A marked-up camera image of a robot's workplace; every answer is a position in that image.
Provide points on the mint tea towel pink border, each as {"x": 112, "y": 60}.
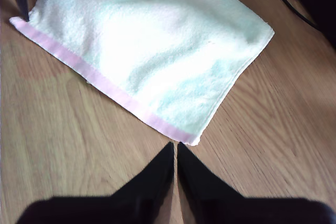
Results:
{"x": 157, "y": 51}

